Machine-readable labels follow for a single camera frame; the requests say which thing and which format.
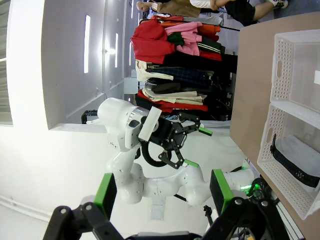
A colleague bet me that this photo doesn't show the seated person in black shorts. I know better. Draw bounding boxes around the seated person in black shorts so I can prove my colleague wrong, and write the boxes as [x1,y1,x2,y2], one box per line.
[189,0,290,27]

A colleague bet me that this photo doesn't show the clothes rack with folded garments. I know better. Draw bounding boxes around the clothes rack with folded garments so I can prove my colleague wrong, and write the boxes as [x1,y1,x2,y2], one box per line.
[131,14,242,122]

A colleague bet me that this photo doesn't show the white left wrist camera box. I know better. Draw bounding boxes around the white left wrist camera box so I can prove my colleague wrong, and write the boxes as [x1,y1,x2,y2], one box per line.
[137,106,163,142]

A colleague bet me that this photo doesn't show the black cart frame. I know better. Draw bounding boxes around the black cart frame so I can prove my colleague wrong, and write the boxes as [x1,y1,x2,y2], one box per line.
[81,109,99,125]

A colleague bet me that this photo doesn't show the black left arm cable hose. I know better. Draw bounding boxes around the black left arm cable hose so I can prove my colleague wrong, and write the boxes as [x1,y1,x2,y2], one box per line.
[140,141,173,168]

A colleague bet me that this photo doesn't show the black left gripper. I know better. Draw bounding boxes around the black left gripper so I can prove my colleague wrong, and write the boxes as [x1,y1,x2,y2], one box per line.
[149,111,214,170]

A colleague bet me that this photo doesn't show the long ceiling light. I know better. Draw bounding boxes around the long ceiling light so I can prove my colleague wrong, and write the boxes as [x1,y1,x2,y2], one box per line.
[83,14,92,74]
[114,32,119,69]

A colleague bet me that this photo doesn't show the dark plaid garment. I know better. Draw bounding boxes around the dark plaid garment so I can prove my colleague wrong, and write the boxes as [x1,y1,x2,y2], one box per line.
[146,66,214,84]

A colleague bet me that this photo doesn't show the white perforated plastic basket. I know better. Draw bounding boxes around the white perforated plastic basket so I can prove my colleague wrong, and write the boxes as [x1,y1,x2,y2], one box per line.
[269,28,320,120]
[256,101,320,221]

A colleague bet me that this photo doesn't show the grey Campus pencil case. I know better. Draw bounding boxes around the grey Campus pencil case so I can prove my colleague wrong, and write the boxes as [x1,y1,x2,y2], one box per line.
[269,133,320,194]

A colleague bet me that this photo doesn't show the person in brown top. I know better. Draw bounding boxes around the person in brown top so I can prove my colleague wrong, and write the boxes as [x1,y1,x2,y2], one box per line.
[136,0,204,19]

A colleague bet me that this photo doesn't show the large red garment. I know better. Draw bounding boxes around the large red garment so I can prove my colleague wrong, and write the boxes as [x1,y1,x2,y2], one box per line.
[130,19,177,65]

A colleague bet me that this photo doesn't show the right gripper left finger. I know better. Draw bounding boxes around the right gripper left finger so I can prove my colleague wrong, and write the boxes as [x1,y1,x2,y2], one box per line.
[42,172,124,240]

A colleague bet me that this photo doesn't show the pink garment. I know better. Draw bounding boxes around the pink garment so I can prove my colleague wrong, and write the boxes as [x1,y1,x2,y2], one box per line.
[164,21,204,57]

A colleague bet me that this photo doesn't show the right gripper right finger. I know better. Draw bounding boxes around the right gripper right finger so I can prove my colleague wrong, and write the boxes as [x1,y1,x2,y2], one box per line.
[202,168,289,240]

